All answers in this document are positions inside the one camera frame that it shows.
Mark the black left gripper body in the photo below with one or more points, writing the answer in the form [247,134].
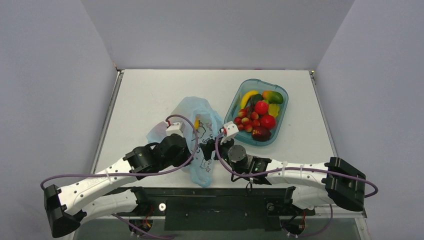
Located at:
[182,157]

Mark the light blue plastic bag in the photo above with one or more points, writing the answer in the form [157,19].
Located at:
[196,108]

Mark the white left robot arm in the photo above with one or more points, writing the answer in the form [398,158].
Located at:
[67,207]

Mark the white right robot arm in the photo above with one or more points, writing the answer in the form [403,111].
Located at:
[332,182]

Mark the yellow fake lemon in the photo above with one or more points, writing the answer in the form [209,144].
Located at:
[196,124]

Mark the fake cherry bunch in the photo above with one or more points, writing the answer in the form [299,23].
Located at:
[246,120]

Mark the dark red fake fruit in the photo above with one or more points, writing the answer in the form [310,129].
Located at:
[260,134]

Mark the yellow fake banana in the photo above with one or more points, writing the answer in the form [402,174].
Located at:
[246,97]

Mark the red fake apple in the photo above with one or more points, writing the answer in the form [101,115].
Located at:
[267,121]

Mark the red fake strawberry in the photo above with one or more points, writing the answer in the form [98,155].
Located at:
[261,107]

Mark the yellow fake starfruit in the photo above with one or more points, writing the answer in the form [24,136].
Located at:
[273,110]

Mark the green orange fake mango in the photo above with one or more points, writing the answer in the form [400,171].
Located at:
[273,97]

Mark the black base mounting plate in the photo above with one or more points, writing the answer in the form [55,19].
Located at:
[216,209]

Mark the teal plastic fruit tray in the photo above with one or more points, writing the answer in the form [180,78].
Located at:
[260,86]

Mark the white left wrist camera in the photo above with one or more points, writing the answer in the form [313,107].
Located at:
[176,128]

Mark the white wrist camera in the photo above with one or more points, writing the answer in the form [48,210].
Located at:
[229,130]
[176,128]

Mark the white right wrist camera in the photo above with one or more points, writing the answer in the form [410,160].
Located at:
[229,130]

